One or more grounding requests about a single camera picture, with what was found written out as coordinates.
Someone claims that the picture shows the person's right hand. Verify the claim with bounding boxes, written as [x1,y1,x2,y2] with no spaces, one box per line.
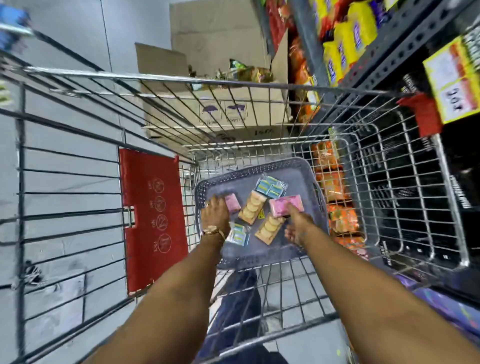
[284,203,316,247]

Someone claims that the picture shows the person's left hand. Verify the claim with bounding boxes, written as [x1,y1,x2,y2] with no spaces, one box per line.
[200,194,232,236]

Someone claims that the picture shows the large pink snack packet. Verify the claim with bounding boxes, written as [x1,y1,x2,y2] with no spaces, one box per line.
[269,194,305,219]

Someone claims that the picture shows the small pink snack packet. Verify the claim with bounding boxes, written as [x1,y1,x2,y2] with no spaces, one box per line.
[224,193,242,214]

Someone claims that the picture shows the person's right forearm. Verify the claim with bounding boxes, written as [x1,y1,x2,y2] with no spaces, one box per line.
[302,224,480,364]

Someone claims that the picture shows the person's left forearm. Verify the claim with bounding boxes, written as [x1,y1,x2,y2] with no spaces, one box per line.
[83,232,226,364]

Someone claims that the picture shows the clear biscuit packet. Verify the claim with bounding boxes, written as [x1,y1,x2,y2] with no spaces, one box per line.
[254,214,286,246]
[238,190,268,226]

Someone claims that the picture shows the grey plastic basket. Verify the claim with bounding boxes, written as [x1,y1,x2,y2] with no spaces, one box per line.
[194,157,330,271]

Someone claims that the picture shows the blue green snack packet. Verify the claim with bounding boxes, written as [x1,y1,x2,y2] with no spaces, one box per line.
[226,221,251,247]
[254,175,289,199]

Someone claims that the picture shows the row of orange snack packets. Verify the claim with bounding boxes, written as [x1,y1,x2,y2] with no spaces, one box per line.
[288,37,370,260]

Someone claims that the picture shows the red cart seat flap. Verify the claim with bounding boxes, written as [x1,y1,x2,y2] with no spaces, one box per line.
[119,148,189,297]

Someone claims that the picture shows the open cardboard box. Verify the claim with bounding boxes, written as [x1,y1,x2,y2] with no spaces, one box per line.
[135,30,290,152]

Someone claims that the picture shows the person's leg in blue jeans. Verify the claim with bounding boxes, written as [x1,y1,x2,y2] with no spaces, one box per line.
[194,270,290,364]

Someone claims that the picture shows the packets in cardboard box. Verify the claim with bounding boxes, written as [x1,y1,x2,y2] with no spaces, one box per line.
[187,58,274,91]

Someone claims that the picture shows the red cart corner bumper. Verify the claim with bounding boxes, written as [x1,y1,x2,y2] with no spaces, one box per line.
[397,92,444,138]

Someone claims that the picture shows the tall cardboard box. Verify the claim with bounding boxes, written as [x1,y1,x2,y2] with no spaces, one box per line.
[169,0,271,74]

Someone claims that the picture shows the purple packets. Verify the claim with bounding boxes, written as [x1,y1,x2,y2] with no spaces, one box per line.
[395,273,480,340]

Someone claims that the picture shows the row of yellow snack packets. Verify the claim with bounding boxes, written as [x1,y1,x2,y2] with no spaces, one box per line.
[309,0,399,88]

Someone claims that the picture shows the red snack packets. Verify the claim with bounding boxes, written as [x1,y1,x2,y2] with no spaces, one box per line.
[265,0,292,51]

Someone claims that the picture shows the grey metal shelf rack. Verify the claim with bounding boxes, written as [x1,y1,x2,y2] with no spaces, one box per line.
[259,0,480,301]

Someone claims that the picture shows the yellow price label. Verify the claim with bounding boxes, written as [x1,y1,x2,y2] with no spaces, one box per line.
[422,35,480,125]

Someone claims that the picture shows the blue object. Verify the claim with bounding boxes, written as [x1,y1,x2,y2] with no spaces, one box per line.
[0,4,34,52]

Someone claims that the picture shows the gold wrist bracelet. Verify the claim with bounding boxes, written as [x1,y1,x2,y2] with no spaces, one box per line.
[200,225,226,241]

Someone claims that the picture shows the metal wire shopping cart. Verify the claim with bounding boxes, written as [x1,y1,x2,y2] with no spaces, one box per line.
[0,22,471,364]

